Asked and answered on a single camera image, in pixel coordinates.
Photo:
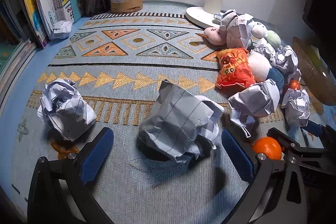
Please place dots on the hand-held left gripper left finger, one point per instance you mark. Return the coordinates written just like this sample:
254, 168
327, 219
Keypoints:
95, 155

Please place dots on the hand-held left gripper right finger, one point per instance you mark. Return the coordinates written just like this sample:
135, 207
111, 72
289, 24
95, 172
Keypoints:
237, 158

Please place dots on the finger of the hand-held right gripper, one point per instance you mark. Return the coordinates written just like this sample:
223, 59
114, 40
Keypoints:
313, 129
286, 141

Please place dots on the orange ball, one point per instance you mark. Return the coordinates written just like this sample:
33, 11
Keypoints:
266, 148
294, 85

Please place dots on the lined paper ball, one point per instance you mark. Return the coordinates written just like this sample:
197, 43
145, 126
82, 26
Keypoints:
266, 48
61, 29
178, 129
288, 62
65, 111
296, 108
252, 104

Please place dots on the brown mesh waste basket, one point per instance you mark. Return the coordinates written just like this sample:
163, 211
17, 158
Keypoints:
312, 74

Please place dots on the white and blue plush toy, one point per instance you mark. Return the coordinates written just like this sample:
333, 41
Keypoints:
258, 66

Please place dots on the orange snack bag plush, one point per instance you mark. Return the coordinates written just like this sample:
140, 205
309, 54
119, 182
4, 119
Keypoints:
233, 69

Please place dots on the small dango plush toy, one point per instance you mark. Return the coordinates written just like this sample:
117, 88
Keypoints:
273, 39

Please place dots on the blue patterned woven mat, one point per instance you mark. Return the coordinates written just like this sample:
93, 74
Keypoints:
147, 64

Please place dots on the crumpled handwritten paper ball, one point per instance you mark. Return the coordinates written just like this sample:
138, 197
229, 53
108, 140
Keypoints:
236, 27

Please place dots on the large dango plush toy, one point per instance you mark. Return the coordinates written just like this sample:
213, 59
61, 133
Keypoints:
215, 35

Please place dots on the stack of flat books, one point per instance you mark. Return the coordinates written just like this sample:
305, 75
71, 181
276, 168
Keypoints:
13, 53

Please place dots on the light blue card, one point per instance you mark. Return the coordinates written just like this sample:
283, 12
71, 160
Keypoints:
76, 7

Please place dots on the row of upright books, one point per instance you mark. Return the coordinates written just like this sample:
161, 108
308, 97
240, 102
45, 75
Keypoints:
29, 3

